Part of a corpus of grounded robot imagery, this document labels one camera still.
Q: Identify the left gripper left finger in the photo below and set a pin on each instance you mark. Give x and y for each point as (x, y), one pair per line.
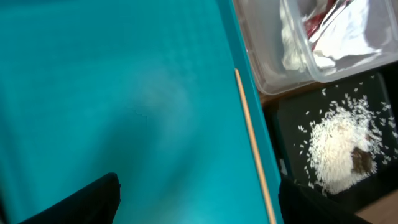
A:
(97, 203)

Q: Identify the foil wrapper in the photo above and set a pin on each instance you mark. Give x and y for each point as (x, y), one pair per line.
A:
(322, 16)

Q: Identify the black tray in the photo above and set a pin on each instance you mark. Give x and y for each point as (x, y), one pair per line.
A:
(290, 118)

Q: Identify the wooden chopstick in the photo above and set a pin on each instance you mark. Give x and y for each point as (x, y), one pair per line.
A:
(255, 151)

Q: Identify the teal serving tray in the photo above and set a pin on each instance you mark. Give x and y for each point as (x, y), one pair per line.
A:
(144, 89)

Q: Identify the brown food chunk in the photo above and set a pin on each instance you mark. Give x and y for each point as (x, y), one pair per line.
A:
(362, 161)

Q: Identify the white rice leftovers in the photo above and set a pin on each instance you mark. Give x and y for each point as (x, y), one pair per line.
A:
(332, 141)

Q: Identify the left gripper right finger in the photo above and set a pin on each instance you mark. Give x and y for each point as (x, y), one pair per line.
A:
(301, 204)

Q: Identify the clear plastic bin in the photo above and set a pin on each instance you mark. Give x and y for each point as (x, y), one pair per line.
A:
(280, 53)

